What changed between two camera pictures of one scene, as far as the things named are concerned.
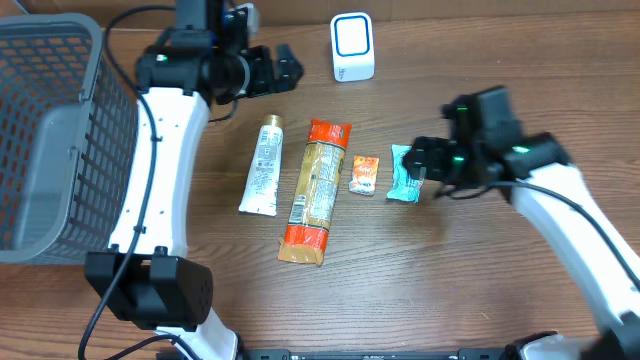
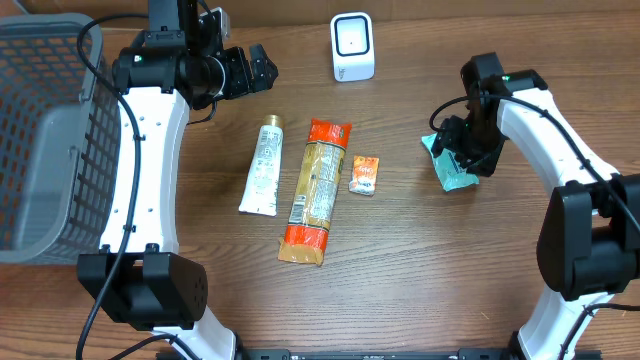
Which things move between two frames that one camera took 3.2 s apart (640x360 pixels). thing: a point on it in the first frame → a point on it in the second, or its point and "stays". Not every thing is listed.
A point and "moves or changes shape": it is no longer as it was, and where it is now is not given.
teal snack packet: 403,188 moves or changes shape
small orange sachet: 364,175 stays
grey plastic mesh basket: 69,143 stays
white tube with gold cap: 261,190 stays
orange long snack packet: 306,231 stays
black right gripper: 419,160 → 479,163
